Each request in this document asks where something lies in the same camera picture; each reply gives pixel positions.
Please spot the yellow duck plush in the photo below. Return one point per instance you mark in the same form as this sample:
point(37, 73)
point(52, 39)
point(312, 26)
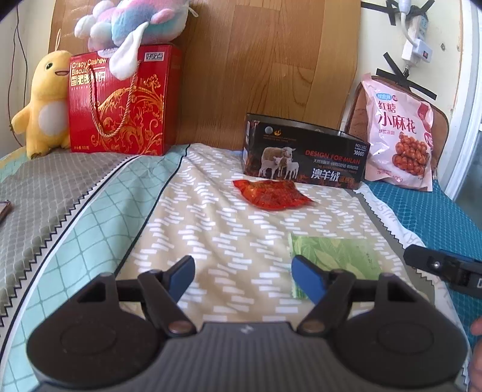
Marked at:
point(45, 119)

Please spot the person right hand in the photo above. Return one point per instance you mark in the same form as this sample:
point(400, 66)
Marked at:
point(475, 368)

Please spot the red gift box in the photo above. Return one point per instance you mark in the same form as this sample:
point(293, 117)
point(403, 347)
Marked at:
point(134, 116)

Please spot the dark phone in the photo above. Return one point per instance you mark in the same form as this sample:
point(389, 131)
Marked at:
point(5, 209)

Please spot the wooden headboard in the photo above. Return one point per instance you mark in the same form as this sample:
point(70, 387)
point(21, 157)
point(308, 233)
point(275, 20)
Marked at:
point(288, 59)

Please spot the black tape strips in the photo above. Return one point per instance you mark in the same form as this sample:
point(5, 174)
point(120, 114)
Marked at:
point(398, 75)

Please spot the red spicy snack packet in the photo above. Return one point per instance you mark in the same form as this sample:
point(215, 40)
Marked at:
point(272, 195)

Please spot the pastel plush toy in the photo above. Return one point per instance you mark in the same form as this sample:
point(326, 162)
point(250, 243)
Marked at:
point(119, 30)

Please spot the green striped snack packet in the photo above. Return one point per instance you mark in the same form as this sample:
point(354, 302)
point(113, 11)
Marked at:
point(353, 255)

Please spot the pink twisted snack bag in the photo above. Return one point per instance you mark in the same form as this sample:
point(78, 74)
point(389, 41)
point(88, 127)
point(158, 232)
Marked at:
point(400, 138)

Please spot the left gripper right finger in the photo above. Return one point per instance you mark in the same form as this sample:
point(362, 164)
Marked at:
point(330, 293)

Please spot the black sheep print box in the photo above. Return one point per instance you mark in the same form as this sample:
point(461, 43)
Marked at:
point(282, 149)

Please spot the white power strip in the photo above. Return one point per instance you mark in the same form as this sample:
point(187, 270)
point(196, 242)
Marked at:
point(414, 25)

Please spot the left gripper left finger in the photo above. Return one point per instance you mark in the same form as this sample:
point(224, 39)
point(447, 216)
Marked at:
point(161, 290)

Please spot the blue patterned blanket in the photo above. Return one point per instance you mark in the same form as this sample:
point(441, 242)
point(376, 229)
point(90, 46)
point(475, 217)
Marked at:
point(438, 221)

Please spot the patterned bed quilt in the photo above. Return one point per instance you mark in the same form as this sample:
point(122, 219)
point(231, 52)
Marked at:
point(78, 215)

